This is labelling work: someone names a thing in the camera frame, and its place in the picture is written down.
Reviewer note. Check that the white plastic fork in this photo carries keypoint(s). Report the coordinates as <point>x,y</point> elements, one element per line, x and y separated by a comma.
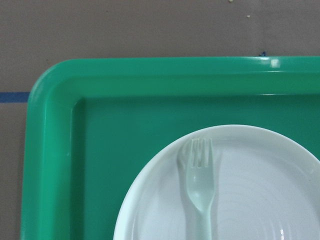
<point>196,162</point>

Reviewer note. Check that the green plastic tray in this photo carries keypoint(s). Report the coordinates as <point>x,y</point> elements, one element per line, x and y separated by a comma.
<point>92,125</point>

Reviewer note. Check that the white round plate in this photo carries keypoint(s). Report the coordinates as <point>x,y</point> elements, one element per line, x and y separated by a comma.
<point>267,187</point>

